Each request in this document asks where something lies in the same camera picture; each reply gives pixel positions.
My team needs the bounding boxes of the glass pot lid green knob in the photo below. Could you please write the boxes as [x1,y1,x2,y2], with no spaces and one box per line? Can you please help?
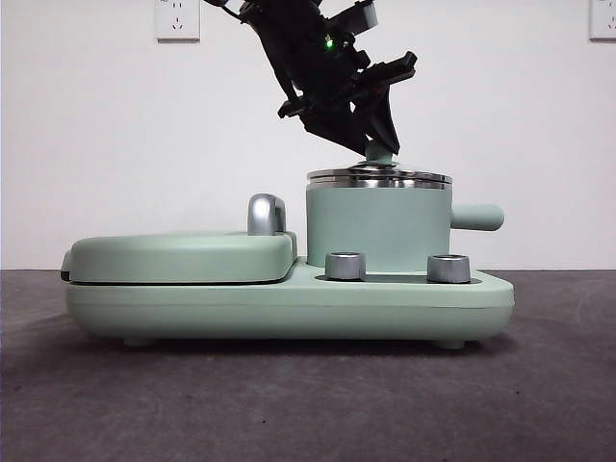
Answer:
[306,139,453,188]

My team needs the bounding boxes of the silver control knob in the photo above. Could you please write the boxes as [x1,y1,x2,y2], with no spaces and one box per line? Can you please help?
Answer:
[324,250,366,281]
[426,253,472,284]

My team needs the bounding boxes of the mint green breakfast machine base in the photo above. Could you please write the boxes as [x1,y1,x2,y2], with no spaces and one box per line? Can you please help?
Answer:
[65,256,515,348]

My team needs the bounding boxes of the mint green pot with handle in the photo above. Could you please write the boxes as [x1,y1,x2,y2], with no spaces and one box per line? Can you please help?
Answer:
[306,182,505,270]

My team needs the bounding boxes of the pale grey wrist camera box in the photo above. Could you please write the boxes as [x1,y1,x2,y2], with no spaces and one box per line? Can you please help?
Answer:
[326,2,378,34]

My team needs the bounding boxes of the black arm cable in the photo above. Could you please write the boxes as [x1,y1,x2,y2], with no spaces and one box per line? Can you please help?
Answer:
[201,0,244,14]

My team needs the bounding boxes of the white wall outlet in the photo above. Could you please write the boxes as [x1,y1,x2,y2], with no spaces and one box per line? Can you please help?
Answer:
[589,0,616,42]
[154,0,201,43]

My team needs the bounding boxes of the mint green grill lid chrome handle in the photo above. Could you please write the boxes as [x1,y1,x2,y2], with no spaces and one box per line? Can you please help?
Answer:
[60,192,299,285]

